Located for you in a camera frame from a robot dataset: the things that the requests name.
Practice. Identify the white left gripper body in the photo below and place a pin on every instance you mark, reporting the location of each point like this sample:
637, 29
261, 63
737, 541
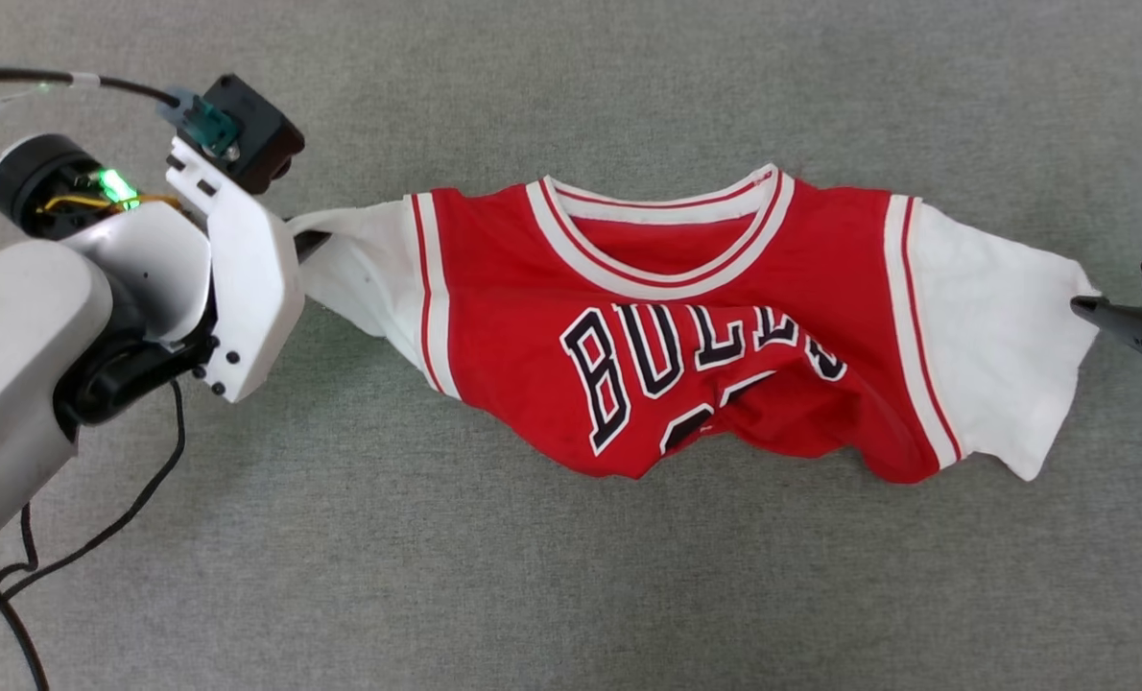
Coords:
254, 288

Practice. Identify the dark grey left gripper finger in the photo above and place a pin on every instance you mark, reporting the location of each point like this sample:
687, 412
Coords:
310, 245

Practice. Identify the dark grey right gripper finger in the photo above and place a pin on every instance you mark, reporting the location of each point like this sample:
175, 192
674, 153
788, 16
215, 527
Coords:
1123, 326

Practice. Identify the red white Bulls jersey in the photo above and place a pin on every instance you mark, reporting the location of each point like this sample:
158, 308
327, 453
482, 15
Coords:
705, 288

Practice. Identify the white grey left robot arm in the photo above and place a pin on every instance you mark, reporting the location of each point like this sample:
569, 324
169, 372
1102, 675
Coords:
14, 355

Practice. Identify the grey fabric sofa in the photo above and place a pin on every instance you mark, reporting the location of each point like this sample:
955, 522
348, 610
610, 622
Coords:
571, 576

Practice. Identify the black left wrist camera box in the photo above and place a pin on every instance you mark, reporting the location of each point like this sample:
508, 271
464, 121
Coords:
259, 134

